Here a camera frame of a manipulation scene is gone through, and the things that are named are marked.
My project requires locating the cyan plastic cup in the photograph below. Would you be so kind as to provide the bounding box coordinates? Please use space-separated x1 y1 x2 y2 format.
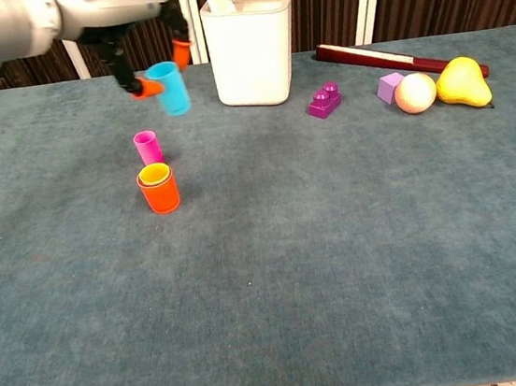
143 59 194 121

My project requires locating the lilac toy cube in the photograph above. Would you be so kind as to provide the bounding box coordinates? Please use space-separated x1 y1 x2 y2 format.
375 70 409 107

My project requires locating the orange plastic cup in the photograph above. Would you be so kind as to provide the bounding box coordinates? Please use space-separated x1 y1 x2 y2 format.
135 165 183 217

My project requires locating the peach toy ball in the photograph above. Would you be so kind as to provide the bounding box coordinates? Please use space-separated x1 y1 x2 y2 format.
392 70 440 118

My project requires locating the yellow toy pear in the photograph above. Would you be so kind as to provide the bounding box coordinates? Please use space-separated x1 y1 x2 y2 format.
432 52 496 116

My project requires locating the magenta toy brick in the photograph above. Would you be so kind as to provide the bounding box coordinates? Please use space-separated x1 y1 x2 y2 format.
304 79 346 122

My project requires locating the white plastic bin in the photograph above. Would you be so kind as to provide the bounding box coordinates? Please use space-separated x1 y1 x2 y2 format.
197 0 307 114

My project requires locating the teal table cloth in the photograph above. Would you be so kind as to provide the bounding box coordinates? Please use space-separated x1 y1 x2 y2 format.
0 23 516 386

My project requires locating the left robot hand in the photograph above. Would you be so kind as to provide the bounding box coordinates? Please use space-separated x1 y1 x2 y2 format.
50 0 199 110

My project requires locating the pink plastic cup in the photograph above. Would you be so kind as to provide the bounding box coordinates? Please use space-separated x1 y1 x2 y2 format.
131 128 165 167

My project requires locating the dark red folded fan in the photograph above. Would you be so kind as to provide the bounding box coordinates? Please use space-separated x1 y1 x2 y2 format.
313 23 492 99

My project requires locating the yellow plastic cup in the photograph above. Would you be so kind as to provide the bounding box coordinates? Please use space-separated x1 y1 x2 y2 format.
136 161 174 189

